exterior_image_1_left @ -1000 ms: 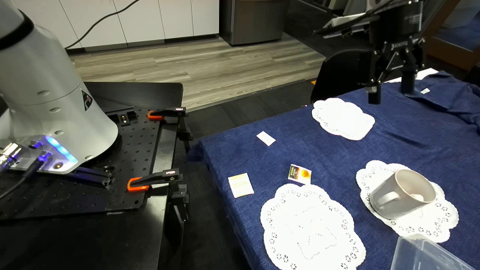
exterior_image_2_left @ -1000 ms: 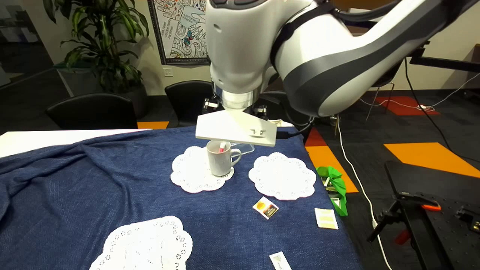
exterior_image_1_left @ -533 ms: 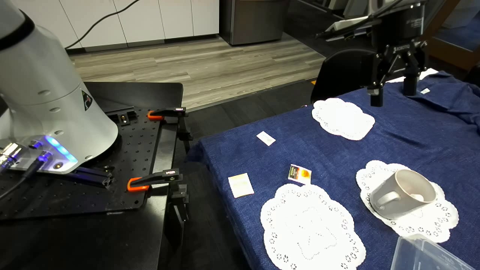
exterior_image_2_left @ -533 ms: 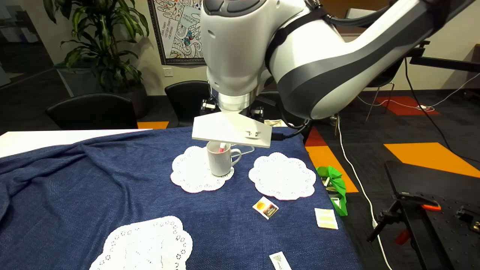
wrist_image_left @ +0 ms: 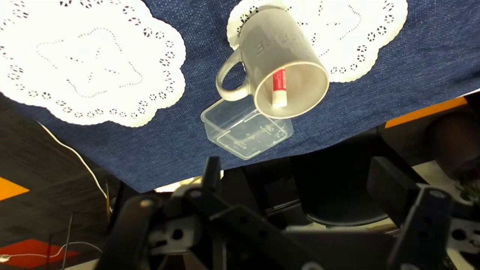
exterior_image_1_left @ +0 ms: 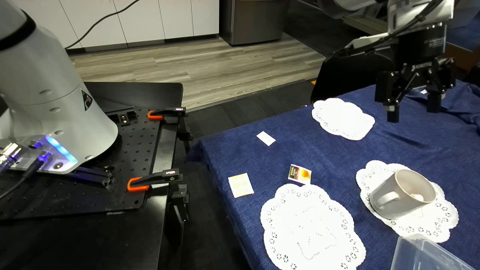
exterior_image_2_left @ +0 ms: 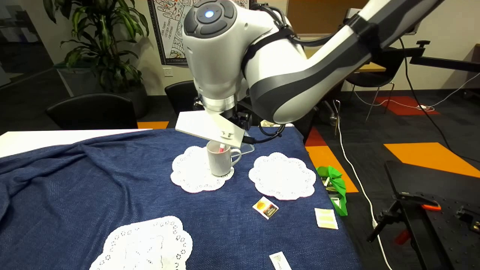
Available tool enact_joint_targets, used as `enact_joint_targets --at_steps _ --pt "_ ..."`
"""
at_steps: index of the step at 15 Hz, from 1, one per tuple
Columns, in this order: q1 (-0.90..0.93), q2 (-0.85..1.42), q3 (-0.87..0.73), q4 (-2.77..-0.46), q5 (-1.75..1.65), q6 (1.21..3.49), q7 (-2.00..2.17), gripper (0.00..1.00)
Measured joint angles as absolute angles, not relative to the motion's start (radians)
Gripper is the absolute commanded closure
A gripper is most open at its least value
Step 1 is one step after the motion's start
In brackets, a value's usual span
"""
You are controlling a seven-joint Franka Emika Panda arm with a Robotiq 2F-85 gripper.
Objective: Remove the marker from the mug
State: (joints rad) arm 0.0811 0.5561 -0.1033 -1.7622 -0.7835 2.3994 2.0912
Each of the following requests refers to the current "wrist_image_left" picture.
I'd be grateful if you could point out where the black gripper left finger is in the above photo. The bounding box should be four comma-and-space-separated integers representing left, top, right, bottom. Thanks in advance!
185, 156, 331, 270

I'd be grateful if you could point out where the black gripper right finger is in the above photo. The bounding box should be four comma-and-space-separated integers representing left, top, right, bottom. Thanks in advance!
365, 156, 454, 270

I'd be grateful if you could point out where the red and white marker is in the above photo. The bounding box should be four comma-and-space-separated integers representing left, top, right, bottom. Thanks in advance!
269, 67, 290, 109

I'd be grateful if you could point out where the grey ceramic mug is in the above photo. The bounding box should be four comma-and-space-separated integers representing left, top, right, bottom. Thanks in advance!
214, 4, 331, 120

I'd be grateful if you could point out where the white paper doily under mug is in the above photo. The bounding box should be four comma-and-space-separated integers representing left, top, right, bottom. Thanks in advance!
224, 0, 409, 84

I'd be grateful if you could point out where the clear plastic container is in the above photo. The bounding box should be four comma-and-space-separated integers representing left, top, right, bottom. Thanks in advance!
199, 97, 295, 162

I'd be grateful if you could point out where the blue denim tablecloth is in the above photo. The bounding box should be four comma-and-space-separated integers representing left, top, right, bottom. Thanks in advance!
0, 0, 480, 195

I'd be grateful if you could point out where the thick white cable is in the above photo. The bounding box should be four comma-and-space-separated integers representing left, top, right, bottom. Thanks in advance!
35, 121, 113, 217

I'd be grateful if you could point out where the thin white floor cable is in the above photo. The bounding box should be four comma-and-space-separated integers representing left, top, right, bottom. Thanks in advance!
0, 214, 104, 264

